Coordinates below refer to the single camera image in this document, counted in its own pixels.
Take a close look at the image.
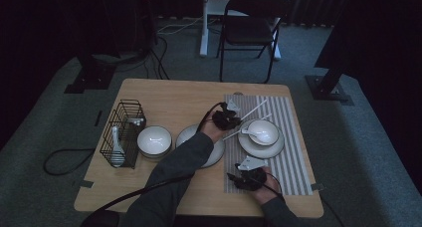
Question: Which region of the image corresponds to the grey pleated curtain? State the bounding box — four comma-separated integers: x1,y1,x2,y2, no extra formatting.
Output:
285,0,352,27

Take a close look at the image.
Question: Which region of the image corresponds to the white plate with dark rim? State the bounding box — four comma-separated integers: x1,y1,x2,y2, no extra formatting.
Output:
237,117,286,160
174,123,227,169

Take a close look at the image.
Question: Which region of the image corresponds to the left hand-held gripper cable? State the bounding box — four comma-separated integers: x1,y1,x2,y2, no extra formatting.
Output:
96,102,227,216

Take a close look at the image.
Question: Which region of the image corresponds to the white floor cable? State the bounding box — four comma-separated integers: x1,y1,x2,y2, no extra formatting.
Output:
157,16,205,36

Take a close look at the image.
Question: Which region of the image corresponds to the black looped floor cable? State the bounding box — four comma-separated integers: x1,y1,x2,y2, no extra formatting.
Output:
43,147,98,176

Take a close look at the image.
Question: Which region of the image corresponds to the white desk frame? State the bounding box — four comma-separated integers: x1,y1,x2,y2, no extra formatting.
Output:
198,0,283,61

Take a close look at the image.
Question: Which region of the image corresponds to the right hand-held gripper cable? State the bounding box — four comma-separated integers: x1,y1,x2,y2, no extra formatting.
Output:
260,171,286,203

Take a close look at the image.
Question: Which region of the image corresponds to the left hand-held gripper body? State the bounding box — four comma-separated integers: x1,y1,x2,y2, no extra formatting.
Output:
212,99,242,131

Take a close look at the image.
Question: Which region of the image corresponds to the dark drape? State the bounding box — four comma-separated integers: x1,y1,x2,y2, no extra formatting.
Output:
0,0,157,151
315,0,422,195

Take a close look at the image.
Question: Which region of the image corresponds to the black metal stand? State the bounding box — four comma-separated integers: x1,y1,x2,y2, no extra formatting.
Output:
64,37,122,95
305,37,354,106

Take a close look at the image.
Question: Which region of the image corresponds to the black wire basket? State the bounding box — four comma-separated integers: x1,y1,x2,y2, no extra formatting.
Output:
99,99,147,170

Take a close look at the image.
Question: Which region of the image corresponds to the person's dark clothed leg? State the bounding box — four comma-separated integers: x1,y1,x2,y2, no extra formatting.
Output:
80,209,120,227

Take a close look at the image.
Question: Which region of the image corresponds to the white bowl with dark rim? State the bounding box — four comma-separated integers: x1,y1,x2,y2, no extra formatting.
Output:
247,118,281,147
136,125,173,156
138,150,173,160

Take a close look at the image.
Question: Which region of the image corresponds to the person's left hand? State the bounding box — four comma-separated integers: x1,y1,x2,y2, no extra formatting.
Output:
199,118,229,144

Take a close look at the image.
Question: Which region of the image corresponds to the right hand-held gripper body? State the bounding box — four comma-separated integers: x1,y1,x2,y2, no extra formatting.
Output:
236,155,269,192

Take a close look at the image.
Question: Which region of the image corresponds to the person's right hand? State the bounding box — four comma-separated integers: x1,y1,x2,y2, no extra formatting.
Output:
248,166,284,206

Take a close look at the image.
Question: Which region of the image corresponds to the hand-held gripper cable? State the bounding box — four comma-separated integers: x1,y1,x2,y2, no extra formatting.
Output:
260,171,286,203
96,102,227,216

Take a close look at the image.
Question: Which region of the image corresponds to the black folding chair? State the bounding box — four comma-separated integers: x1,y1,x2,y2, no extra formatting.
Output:
217,0,292,85

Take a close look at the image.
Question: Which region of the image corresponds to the grey striped placemat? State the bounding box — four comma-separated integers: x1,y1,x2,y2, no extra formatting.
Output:
223,94,315,196

